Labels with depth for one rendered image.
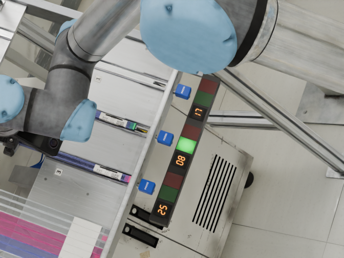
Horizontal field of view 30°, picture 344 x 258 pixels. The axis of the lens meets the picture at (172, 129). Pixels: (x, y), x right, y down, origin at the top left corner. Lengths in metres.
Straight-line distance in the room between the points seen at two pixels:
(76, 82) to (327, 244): 1.01
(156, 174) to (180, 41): 1.05
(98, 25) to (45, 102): 0.15
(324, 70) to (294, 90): 1.35
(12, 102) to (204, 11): 0.43
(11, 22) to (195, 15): 0.84
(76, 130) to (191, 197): 0.86
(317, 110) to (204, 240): 0.54
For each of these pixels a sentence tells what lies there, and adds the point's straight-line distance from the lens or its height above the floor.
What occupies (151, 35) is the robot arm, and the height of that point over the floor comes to 1.13.
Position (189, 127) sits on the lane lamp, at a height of 0.66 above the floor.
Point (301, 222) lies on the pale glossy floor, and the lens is 1.94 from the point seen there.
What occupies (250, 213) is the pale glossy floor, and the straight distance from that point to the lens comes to 2.06.
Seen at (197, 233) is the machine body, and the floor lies 0.19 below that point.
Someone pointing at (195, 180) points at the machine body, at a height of 0.27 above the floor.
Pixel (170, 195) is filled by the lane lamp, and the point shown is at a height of 0.66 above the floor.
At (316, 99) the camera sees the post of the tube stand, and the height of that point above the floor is 0.01.
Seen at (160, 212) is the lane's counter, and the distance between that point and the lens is 1.32.
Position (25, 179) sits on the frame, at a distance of 1.78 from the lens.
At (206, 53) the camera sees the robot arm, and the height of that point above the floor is 1.07.
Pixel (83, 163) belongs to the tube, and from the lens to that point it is 1.34.
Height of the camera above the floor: 1.52
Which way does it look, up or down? 38 degrees down
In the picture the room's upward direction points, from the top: 57 degrees counter-clockwise
